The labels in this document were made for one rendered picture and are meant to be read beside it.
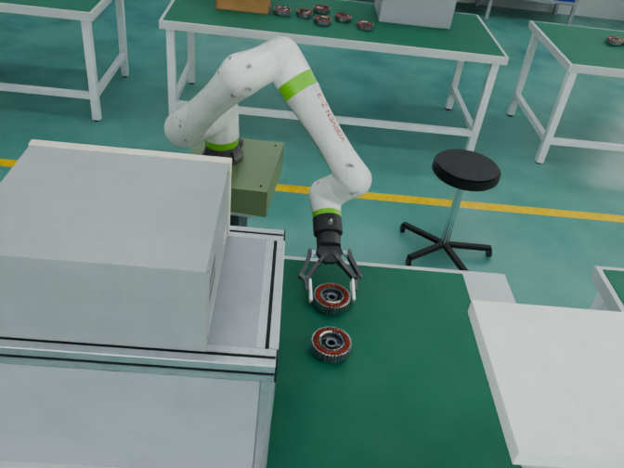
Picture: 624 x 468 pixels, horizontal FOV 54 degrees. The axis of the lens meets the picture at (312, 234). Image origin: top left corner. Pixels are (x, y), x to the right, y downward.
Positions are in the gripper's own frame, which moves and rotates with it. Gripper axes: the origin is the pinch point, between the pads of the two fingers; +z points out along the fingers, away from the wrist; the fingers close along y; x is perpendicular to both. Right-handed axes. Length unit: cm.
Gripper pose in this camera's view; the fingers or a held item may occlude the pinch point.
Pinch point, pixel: (331, 297)
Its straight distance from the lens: 184.4
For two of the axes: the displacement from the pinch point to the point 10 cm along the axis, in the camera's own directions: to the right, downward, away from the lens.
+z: 0.5, 9.2, -3.9
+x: -1.5, 4.0, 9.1
